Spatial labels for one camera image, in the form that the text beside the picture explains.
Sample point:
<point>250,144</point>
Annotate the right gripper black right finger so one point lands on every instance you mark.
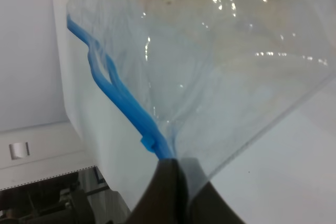
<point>198,200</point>

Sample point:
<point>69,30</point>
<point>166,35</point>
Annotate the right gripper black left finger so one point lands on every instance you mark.
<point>165,199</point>

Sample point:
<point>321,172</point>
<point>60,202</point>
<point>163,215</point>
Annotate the blue zipper slider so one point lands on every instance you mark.
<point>149,143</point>

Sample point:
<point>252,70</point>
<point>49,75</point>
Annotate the clear plastic zip bag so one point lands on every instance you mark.
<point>206,78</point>

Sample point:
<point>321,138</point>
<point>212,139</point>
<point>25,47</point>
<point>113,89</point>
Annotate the metal socket plate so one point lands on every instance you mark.
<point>19,150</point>

